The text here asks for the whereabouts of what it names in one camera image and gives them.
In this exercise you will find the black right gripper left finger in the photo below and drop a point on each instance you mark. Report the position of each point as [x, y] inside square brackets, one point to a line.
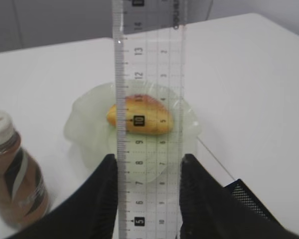
[89, 213]

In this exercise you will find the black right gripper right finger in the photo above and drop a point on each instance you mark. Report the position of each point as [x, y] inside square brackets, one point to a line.
[201, 202]

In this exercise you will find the brown coffee drink bottle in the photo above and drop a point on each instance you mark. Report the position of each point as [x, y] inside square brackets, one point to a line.
[23, 195]

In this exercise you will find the sugared bread roll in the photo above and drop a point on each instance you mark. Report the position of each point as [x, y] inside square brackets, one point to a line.
[146, 115]

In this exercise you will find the clear plastic ruler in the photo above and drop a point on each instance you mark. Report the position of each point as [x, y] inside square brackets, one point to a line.
[149, 38]

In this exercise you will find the black mesh pen holder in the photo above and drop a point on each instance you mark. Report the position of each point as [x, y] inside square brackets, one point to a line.
[247, 216]

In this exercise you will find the pale green wavy glass plate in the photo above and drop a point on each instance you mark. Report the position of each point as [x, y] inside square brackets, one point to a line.
[92, 127]

